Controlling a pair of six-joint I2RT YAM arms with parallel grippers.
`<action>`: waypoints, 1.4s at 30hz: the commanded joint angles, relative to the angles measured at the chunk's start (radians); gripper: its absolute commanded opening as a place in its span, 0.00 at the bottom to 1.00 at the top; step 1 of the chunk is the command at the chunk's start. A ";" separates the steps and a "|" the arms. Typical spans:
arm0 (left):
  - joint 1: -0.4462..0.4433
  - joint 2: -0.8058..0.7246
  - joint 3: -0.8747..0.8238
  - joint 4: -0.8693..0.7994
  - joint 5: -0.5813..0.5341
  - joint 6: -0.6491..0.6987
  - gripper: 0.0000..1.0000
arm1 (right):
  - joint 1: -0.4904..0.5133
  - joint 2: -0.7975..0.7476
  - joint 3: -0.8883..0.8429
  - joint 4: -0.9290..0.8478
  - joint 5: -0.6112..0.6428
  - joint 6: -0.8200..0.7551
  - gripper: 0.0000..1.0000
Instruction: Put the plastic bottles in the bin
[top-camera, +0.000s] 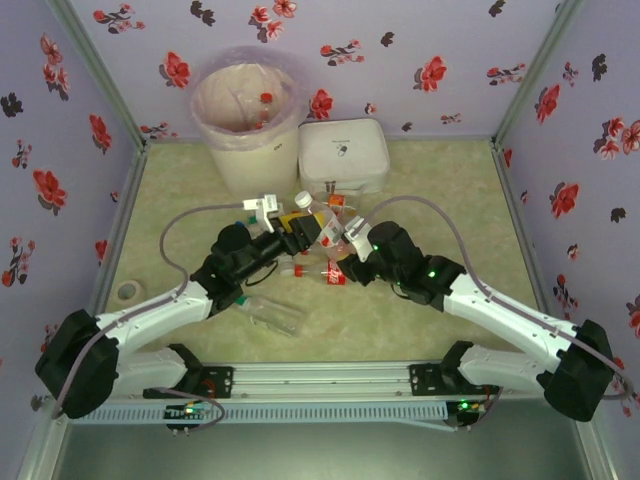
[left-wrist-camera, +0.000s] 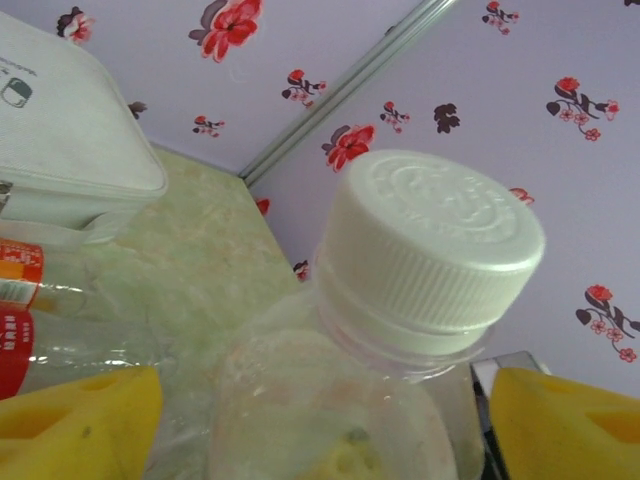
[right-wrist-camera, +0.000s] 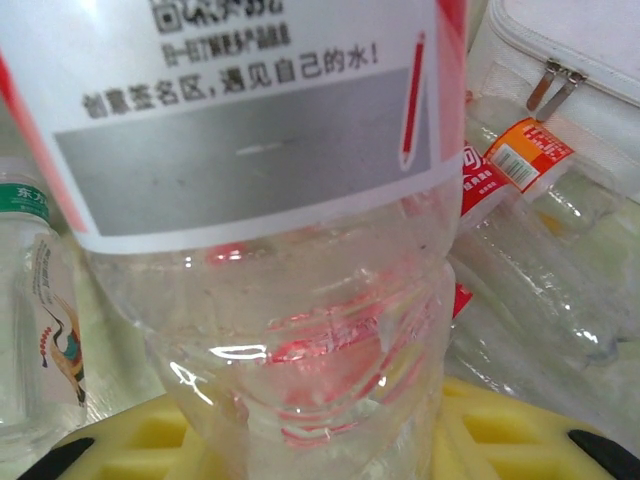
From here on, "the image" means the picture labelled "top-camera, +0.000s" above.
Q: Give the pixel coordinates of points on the white cap plastic bottle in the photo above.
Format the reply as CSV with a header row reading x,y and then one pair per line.
x,y
302,199

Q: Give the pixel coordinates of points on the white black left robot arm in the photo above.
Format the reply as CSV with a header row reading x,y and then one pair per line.
x,y
150,315

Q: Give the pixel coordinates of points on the white ribbed plastic bin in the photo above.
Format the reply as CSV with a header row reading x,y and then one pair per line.
x,y
255,165

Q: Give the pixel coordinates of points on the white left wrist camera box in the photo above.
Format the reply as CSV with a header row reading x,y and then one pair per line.
x,y
265,205

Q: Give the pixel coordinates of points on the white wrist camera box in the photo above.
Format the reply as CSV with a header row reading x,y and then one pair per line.
x,y
265,205
357,237

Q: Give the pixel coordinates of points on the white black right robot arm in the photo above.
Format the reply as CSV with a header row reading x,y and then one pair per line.
x,y
510,310

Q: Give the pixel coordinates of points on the white zippered medicine case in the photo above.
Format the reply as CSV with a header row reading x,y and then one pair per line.
x,y
345,150

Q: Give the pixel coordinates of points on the beige tape roll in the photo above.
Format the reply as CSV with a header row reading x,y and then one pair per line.
x,y
131,293

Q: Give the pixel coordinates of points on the aluminium frame corner post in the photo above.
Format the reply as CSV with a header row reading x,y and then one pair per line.
x,y
100,75
540,70

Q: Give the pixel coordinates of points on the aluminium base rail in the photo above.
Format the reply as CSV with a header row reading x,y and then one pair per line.
x,y
320,382

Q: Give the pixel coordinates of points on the orange label plastic bottle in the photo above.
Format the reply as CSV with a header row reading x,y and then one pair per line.
x,y
338,201

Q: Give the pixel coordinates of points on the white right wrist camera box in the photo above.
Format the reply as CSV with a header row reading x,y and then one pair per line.
x,y
357,237

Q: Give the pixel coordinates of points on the green cap clear bottle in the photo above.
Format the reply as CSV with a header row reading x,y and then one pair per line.
x,y
280,315

